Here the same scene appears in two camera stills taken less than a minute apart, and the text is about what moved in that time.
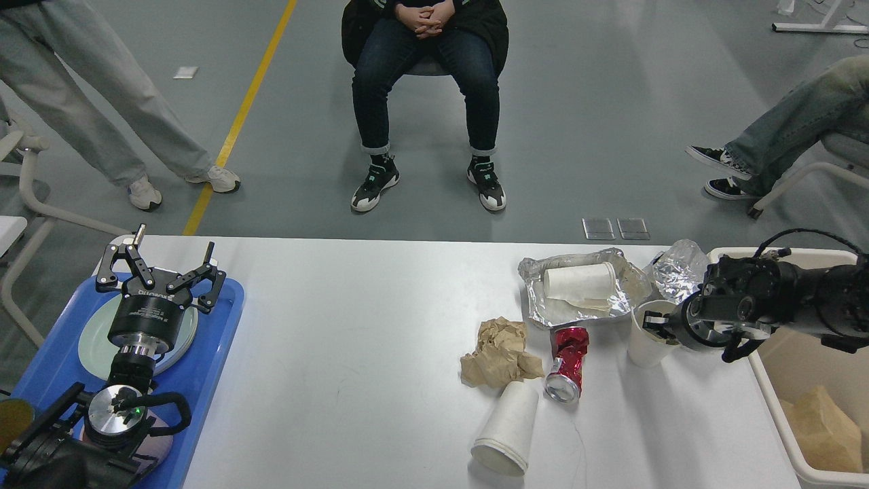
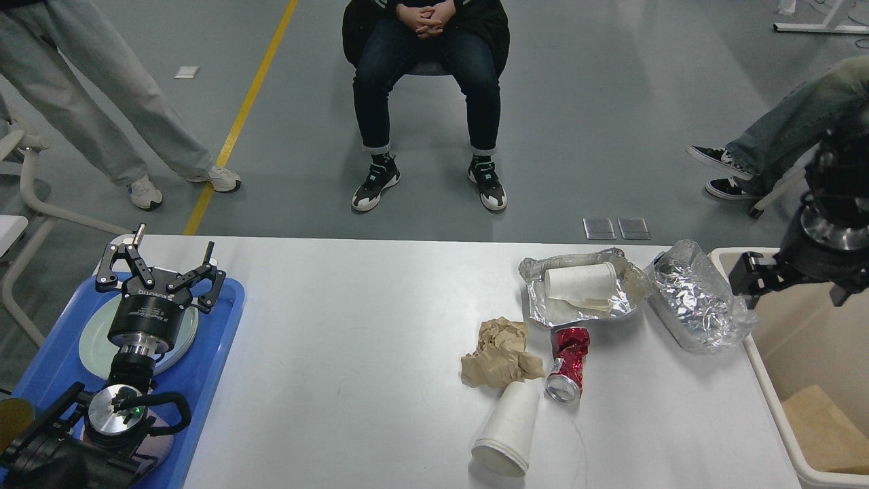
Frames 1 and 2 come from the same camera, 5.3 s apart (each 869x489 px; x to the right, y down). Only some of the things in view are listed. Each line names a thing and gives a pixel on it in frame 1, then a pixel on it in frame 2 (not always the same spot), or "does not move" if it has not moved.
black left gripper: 148,315 does not move
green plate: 97,353 does not move
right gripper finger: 734,352 → 840,293
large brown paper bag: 827,437 does not move
